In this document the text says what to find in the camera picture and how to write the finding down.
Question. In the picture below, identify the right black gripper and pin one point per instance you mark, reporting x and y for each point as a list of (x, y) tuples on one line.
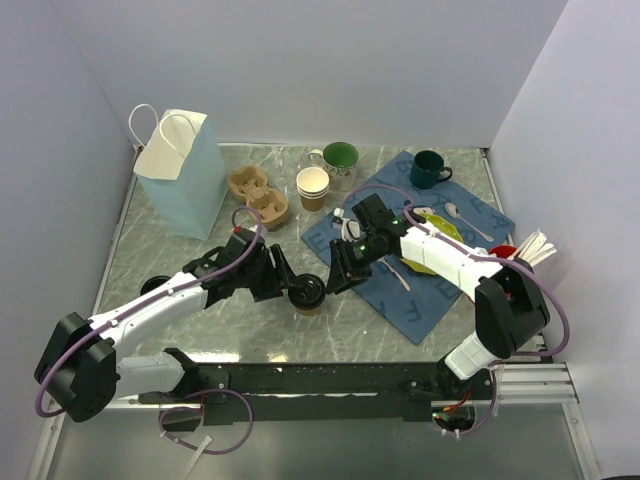
[(344, 274)]

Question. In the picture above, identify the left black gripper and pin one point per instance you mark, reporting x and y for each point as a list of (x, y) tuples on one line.
[(272, 287)]

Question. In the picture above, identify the black plastic cup lid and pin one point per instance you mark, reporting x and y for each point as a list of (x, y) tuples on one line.
[(308, 292)]

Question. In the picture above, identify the brown paper cup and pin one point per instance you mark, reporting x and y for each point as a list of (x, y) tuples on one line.
[(308, 310)]

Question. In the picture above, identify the stack of brown paper cups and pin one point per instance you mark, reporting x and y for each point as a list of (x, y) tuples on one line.
[(312, 184)]

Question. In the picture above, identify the brown pulp cup carrier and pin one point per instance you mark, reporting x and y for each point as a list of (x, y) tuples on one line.
[(250, 186)]

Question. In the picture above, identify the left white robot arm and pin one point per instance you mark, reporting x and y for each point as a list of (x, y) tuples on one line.
[(88, 362)]

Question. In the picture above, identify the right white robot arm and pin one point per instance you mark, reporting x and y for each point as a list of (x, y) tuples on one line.
[(509, 306)]

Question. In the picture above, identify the blue alphabet cloth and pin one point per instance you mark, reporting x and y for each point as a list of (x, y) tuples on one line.
[(412, 302)]

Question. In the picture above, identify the yellow dotted plate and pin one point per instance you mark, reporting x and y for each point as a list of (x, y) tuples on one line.
[(428, 214)]

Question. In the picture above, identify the white mug green interior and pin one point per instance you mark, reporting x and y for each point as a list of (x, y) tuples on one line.
[(339, 161)]

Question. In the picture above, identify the silver spoon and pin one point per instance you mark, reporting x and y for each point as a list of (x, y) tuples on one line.
[(453, 211)]

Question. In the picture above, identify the dark green mug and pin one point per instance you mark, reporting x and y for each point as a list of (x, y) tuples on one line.
[(428, 169)]

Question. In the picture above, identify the black lid stack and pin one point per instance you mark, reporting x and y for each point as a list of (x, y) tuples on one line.
[(153, 283)]

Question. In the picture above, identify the light blue paper bag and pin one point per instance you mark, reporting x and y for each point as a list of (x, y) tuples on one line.
[(182, 172)]

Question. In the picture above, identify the red cup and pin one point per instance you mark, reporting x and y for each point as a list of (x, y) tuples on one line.
[(501, 251)]

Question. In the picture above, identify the white paper-wrapped straws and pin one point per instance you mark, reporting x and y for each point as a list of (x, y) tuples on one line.
[(535, 249)]

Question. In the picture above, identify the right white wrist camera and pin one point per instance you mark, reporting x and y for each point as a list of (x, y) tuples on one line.
[(350, 229)]

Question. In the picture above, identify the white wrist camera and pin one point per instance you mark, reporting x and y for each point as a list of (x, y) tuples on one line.
[(247, 234), (350, 229)]

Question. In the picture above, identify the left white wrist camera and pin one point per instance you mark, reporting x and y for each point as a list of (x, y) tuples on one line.
[(247, 234)]

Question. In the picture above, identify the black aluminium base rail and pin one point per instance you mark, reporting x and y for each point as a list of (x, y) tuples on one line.
[(226, 393)]

